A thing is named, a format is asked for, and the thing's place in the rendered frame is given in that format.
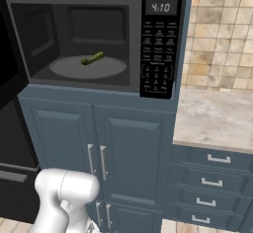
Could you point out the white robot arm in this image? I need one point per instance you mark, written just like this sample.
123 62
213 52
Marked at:
64 191

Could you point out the grey microwave turntable plate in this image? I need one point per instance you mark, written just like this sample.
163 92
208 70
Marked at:
99 70

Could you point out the black microwave oven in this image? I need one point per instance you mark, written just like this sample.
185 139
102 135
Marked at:
158 49

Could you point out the small blue cupboard door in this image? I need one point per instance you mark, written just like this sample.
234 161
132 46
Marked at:
135 218
94 210

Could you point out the black microwave door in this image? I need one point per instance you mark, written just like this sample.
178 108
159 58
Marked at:
9 65

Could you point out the green vegetable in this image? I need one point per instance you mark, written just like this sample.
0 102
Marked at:
93 58

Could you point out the blue drawer front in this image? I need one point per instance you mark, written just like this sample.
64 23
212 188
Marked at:
181 215
194 156
187 179
184 199

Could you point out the blue tall cabinet frame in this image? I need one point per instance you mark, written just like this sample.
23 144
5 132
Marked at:
185 46

